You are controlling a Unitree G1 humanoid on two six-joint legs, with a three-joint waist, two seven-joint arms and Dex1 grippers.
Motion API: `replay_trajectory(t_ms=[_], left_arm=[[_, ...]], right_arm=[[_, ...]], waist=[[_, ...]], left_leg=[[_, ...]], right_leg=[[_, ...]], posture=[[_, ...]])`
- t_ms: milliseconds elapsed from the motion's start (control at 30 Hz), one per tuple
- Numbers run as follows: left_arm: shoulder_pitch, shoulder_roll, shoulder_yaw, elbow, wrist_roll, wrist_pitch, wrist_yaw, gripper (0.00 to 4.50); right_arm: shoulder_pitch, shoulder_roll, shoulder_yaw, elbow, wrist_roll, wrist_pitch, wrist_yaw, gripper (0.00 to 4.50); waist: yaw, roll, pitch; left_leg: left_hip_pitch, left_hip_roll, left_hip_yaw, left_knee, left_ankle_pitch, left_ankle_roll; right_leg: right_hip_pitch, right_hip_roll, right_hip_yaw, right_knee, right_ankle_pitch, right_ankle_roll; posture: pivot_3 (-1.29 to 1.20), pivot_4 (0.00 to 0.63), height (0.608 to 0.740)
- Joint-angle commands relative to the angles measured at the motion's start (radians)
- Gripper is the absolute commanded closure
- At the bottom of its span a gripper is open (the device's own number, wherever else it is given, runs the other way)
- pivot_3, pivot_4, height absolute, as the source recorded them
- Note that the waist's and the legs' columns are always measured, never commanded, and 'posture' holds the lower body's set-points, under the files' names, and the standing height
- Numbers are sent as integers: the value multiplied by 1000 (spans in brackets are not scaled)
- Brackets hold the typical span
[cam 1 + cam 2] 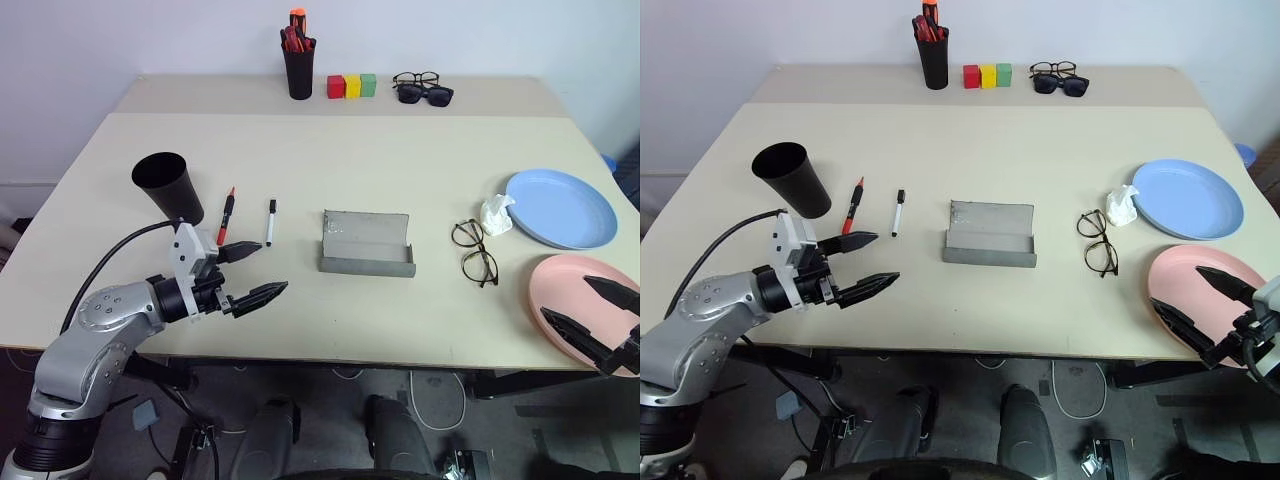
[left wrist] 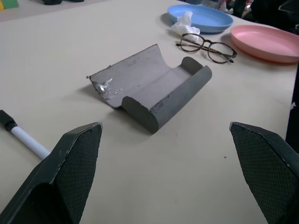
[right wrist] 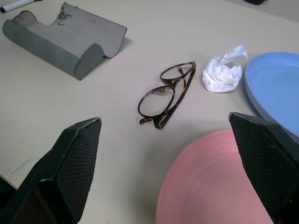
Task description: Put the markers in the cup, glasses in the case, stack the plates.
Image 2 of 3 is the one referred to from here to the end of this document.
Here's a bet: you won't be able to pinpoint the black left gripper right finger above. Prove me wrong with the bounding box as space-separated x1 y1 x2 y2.
228 121 299 224

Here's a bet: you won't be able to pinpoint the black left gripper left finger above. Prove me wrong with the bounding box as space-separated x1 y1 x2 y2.
0 121 103 224

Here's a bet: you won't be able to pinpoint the white marker with black cap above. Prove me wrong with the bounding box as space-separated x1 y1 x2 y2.
0 109 51 161

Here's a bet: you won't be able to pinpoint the grey open glasses case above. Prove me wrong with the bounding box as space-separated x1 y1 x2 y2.
86 43 213 135

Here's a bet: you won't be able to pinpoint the pink plastic plate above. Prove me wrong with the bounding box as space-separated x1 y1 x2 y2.
230 24 299 64

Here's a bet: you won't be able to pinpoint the tortoiseshell eyeglasses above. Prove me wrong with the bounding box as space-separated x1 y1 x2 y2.
175 33 237 64

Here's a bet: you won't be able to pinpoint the blue plastic plate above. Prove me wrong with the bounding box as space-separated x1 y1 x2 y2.
167 4 234 33

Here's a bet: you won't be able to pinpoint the crumpled white tissue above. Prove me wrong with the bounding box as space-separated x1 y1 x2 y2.
170 10 201 35

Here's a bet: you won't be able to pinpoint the black object at table edge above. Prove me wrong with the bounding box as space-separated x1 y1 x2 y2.
41 0 64 6

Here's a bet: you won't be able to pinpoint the green block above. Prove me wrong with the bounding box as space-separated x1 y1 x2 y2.
2 0 19 8

